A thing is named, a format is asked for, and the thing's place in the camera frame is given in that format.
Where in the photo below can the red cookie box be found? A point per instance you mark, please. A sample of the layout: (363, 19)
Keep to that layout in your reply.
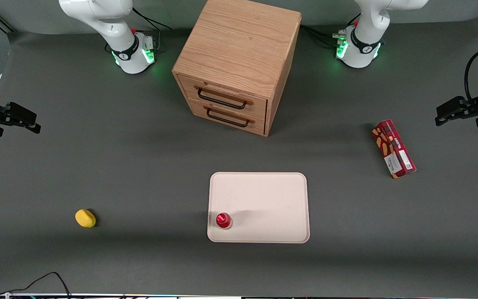
(393, 147)

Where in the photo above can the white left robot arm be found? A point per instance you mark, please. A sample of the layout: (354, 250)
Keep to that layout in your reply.
(363, 37)

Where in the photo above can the beige plastic tray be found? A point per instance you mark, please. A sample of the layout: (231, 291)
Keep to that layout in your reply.
(264, 199)

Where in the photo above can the yellow lemon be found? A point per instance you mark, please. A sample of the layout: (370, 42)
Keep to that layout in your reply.
(85, 218)

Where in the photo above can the red cup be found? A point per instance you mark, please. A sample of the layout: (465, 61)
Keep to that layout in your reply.
(223, 220)

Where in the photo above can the wooden drawer cabinet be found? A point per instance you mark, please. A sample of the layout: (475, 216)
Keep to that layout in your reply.
(239, 41)

